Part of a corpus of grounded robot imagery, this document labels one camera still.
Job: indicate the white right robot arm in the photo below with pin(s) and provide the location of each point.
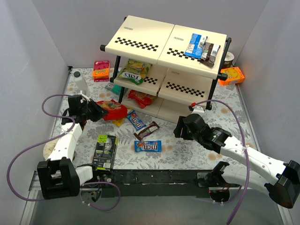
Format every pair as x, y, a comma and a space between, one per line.
278, 179

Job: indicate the red gummy candy bag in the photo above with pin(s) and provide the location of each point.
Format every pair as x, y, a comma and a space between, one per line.
116, 110

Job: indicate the orange candy box right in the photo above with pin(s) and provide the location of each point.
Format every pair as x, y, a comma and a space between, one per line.
234, 76

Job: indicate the brown chocolate bar on shelf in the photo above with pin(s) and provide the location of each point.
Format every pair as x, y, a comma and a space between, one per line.
209, 54

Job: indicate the blue snack bag on shelf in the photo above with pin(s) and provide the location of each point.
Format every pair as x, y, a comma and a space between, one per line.
195, 46

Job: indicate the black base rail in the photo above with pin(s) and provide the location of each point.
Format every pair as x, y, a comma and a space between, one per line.
148, 183

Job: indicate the yellow candy wrapper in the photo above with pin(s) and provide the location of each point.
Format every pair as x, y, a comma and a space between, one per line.
118, 122

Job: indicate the black green product box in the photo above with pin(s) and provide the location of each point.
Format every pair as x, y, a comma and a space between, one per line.
105, 151

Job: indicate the blue m&m bag lower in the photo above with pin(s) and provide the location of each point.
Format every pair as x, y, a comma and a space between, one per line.
148, 146

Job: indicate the brown chocolate bar wrapper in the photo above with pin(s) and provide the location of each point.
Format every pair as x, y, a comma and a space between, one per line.
146, 131

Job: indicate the teal tissue packet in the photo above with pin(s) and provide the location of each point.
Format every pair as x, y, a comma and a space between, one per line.
116, 89

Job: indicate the blue m&m bag upper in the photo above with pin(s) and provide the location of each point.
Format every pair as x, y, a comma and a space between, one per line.
135, 120

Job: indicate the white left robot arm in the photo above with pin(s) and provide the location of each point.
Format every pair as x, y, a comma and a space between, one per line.
57, 175

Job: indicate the paper cup behind shelf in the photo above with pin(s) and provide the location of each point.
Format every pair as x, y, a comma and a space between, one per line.
228, 60

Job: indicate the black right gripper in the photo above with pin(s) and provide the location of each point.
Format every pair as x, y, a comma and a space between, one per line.
182, 127

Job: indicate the green Fox's candy bag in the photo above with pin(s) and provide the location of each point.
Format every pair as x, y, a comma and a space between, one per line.
135, 71

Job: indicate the pink orange candy box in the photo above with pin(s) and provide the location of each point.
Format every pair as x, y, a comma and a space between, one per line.
101, 71

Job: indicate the blue m&m bag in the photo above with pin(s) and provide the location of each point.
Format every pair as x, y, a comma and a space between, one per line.
148, 146
135, 120

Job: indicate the white bottle black cap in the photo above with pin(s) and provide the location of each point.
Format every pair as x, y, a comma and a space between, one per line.
81, 83

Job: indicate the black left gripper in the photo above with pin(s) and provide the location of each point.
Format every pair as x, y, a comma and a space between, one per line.
91, 110

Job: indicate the cream three-tier shelf rack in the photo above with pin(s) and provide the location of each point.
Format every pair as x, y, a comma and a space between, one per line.
175, 79

